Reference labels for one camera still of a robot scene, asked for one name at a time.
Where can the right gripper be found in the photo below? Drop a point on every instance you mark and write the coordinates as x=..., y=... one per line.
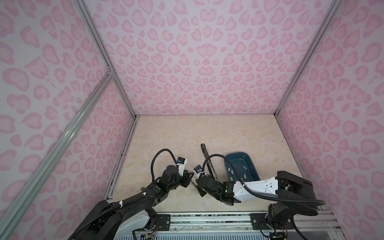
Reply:
x=202, y=193

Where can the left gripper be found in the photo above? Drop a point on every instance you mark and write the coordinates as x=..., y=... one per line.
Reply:
x=186, y=178

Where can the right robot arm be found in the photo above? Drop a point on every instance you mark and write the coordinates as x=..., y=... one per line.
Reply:
x=291, y=195

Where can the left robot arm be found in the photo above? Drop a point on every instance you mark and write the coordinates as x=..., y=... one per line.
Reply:
x=104, y=220

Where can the teal plastic tray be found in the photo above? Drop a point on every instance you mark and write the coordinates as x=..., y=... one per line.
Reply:
x=236, y=162

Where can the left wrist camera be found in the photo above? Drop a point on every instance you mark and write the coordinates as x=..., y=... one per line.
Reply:
x=181, y=164

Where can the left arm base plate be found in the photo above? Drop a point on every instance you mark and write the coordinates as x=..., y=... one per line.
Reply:
x=160, y=222

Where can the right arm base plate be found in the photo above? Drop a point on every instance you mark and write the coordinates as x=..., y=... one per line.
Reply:
x=259, y=221

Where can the aluminium front rail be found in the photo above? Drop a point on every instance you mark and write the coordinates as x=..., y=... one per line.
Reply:
x=237, y=226

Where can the aluminium diagonal frame bar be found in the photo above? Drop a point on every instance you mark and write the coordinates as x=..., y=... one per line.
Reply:
x=21, y=204

